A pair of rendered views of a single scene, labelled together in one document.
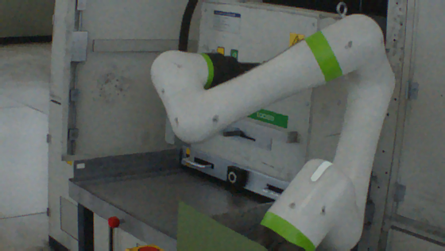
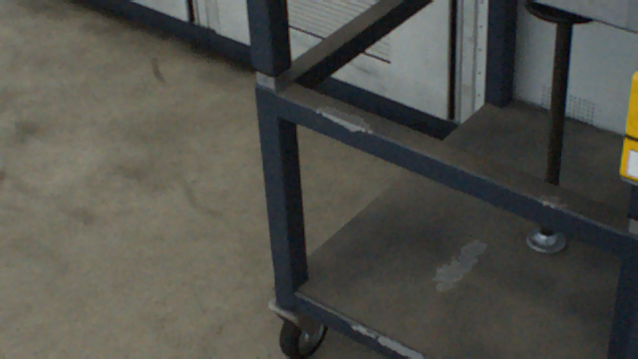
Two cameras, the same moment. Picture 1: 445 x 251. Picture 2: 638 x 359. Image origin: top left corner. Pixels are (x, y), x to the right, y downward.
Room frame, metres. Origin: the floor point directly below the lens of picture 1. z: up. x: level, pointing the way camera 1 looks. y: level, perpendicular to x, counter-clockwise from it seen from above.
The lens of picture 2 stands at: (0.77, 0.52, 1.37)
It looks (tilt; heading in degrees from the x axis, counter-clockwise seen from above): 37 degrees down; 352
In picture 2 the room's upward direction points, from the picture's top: 4 degrees counter-clockwise
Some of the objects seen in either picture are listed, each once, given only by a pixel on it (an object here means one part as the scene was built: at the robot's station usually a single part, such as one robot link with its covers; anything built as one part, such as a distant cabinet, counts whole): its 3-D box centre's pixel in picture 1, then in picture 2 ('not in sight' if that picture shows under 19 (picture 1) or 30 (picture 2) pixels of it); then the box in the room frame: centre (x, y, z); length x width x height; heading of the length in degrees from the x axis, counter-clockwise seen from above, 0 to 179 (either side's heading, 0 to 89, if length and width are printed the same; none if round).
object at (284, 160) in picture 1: (248, 88); not in sight; (2.14, -0.06, 1.15); 0.48 x 0.01 x 0.48; 42
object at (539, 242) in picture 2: not in sight; (546, 235); (2.09, -0.01, 0.18); 0.06 x 0.06 x 0.02
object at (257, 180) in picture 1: (245, 175); not in sight; (2.15, -0.07, 0.90); 0.54 x 0.05 x 0.06; 42
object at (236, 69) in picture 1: (234, 70); not in sight; (1.91, -0.01, 1.23); 0.09 x 0.08 x 0.07; 132
